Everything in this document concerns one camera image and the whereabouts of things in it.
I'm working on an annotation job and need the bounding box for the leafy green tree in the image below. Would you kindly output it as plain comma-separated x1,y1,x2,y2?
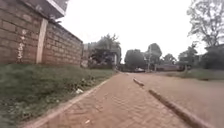
87,33,123,70

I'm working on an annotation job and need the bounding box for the dark round tree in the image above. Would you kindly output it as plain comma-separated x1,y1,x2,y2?
123,48,147,71

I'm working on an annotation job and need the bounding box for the white car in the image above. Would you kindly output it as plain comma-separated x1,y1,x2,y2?
134,67,146,73

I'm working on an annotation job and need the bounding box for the thin pole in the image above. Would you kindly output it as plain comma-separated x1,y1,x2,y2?
147,45,152,73

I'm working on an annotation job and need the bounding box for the red brick path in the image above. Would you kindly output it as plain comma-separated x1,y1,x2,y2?
19,72,188,128

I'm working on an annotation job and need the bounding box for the small distant tree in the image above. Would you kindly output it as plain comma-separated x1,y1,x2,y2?
162,53,178,66

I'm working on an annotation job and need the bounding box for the pale path edge kerb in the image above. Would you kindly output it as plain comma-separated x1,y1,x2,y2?
18,74,116,128

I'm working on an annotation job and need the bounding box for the raised kerb strip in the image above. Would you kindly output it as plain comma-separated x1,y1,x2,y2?
133,77,218,128

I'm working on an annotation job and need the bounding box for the grass verge with weeds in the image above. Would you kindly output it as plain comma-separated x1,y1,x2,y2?
0,63,119,128

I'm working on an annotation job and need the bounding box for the multi-storey building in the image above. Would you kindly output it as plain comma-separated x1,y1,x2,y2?
19,0,69,20

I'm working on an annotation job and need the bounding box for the grass strip beside road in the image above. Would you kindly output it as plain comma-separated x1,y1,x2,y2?
159,68,224,82

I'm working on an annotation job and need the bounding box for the reddish brown road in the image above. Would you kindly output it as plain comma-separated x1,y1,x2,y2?
128,72,224,128

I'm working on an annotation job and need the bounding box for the dark hedge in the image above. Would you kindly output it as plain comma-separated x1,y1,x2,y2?
199,44,224,70

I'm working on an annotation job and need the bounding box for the tall leafy tree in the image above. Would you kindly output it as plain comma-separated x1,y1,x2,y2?
186,0,224,48

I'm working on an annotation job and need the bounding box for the brown brick wall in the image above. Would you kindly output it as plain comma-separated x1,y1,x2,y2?
0,0,84,66

